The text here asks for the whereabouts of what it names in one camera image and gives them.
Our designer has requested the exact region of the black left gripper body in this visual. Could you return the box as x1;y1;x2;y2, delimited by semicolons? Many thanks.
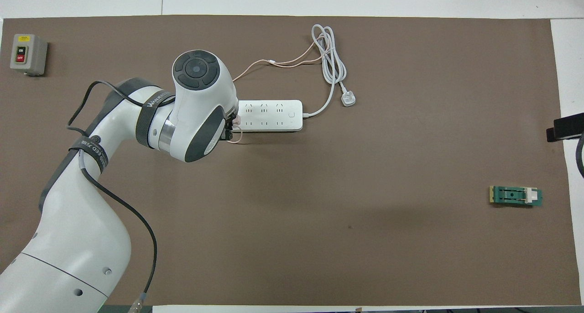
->
221;112;237;142

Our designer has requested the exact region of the pink charging cable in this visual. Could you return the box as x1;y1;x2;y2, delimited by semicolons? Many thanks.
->
227;35;329;145

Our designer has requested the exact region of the white power strip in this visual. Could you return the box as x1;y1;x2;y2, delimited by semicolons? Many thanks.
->
235;99;303;132

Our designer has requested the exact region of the brown table mat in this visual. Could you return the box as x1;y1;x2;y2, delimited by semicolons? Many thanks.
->
0;16;576;307

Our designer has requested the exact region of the green knife switch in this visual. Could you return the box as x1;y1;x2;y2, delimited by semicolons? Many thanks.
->
489;185;543;208

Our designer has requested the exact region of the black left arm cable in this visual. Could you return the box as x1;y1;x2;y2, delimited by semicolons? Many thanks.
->
68;80;176;311

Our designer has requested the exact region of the grey push-button switch box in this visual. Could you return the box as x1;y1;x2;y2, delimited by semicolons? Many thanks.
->
10;34;48;76

